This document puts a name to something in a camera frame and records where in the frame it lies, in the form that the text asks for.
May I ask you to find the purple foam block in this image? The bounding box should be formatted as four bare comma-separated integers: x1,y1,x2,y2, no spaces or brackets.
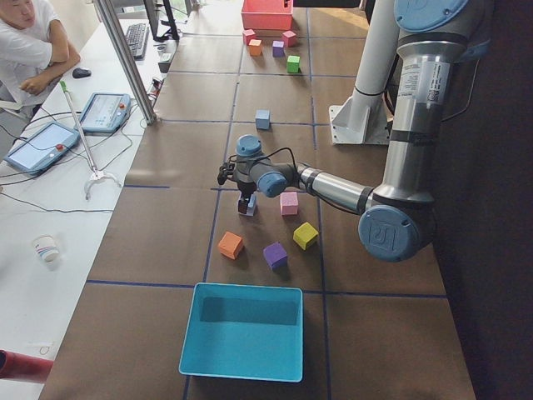
271,40,285,58
263,242,288,270

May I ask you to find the orange foam block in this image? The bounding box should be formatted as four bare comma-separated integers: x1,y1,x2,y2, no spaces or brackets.
217,231,244,260
247,39,262,57

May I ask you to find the light blue foam block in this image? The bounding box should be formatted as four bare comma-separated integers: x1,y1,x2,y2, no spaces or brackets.
242,194,257,217
255,109,271,130

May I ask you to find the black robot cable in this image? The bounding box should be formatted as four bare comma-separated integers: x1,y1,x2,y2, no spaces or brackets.
227,146,299,168

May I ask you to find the red object at edge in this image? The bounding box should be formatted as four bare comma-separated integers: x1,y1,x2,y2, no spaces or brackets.
1,350,54,383

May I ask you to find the red foam block upper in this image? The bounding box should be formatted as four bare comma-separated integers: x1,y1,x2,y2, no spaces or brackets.
242,29,257,46

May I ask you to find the red foam block lower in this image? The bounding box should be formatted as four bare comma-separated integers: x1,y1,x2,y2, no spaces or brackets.
281,30,297,48

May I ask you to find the purple foam block right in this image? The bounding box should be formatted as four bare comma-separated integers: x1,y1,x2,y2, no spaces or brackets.
271,40,285,58

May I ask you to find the pink foam block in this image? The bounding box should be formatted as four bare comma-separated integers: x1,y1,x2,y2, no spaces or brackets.
280,192,299,216

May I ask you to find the purple foam block left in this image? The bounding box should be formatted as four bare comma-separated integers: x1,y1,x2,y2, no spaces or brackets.
263,242,288,270

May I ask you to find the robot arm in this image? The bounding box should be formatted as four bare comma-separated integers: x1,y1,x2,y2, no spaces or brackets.
217,1,494,262

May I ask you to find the yellow foam block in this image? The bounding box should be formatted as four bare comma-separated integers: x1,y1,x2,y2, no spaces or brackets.
292,222,319,250

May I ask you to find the red plastic bin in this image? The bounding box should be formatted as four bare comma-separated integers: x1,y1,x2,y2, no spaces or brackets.
241,0,293,31

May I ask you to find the red foam block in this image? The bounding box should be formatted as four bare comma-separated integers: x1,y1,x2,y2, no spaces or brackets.
281,30,297,48
242,29,257,46

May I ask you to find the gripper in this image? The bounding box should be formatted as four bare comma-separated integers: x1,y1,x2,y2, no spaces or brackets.
237,181,256,214

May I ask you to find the black computer mouse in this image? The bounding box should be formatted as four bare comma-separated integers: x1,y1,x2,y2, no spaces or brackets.
72,67,92,79

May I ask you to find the blue plastic bin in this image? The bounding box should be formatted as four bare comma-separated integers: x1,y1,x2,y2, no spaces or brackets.
178,282,304,383

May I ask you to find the green foam block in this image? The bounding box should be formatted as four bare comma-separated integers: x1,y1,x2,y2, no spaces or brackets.
286,55,301,74

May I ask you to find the teach pendant near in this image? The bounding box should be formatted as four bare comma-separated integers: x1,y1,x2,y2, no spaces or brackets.
4,122,80,175

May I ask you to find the seated person white shirt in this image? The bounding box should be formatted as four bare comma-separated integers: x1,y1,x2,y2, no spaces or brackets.
1,1,81,108

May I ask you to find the orange foam block right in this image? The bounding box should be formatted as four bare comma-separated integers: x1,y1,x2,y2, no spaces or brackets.
247,39,262,57

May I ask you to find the black keyboard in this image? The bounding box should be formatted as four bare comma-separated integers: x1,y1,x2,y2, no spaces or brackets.
125,22,149,60

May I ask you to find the teach pendant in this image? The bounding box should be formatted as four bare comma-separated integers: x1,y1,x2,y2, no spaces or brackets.
79,92,132,136
4,122,80,175

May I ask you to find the orange foam block left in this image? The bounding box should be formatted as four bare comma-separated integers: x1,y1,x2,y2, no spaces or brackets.
217,231,244,260

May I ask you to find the reacher grabber tool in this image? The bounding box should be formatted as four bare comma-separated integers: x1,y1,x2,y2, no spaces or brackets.
59,80,122,201

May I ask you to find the teach pendant far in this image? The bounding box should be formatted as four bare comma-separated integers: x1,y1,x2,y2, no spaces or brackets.
79,92,132,136

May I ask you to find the paper cup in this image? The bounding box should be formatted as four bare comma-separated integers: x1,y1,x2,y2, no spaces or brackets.
32,235,61,268

